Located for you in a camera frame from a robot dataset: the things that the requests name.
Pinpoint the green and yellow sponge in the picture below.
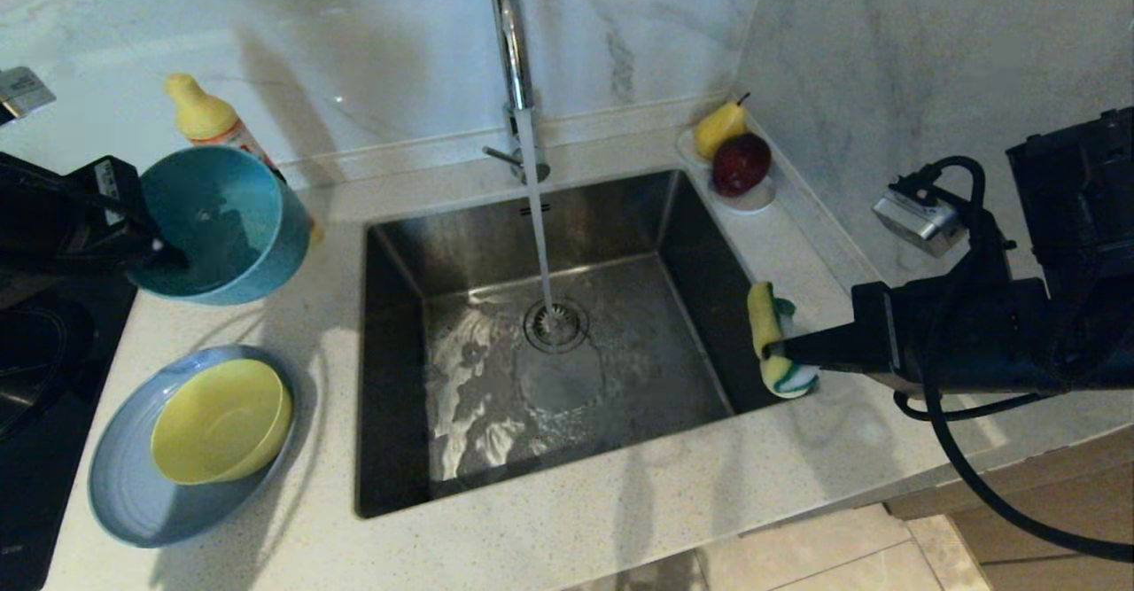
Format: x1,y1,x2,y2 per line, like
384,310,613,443
747,281,820,400

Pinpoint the teal bowl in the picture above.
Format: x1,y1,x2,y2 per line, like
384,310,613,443
127,145,313,307

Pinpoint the yellow dish soap bottle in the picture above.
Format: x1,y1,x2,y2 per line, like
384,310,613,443
164,73,325,248

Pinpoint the yellow bowl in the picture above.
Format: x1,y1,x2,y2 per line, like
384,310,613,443
151,358,293,486

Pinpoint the stainless steel sink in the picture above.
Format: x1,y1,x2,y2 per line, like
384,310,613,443
356,170,814,518

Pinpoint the metal sink drain strainer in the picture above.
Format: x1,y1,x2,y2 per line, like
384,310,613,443
524,298,591,355

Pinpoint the dark red apple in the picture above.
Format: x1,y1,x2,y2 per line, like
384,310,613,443
711,132,773,198

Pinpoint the light wood cabinet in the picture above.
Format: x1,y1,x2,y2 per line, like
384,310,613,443
883,427,1134,591

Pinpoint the grey-blue plate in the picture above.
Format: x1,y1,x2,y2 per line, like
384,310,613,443
87,346,304,548

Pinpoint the yellow pear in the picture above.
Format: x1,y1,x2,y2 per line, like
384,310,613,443
694,91,751,160

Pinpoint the black induction cooktop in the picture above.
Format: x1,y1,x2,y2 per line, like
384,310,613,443
0,268,138,591

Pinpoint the running water stream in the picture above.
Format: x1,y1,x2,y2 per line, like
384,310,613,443
517,108,561,344

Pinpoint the chrome kitchen faucet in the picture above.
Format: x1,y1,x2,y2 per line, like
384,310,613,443
485,0,552,187

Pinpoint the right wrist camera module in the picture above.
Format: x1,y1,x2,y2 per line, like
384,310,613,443
873,175,968,258

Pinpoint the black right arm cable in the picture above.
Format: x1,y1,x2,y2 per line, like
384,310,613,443
890,155,1134,565

